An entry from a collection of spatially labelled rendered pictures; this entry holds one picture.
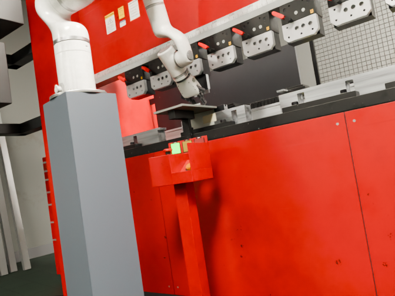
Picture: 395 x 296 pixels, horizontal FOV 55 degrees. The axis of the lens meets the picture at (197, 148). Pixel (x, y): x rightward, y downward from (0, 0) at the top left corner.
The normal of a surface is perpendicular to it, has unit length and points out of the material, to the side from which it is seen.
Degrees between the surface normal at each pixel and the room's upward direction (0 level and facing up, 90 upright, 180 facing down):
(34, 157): 90
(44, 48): 90
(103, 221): 90
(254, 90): 90
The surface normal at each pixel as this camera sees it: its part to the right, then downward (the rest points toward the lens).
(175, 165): 0.84, -0.16
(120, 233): 0.68, -0.15
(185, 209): -0.52, 0.03
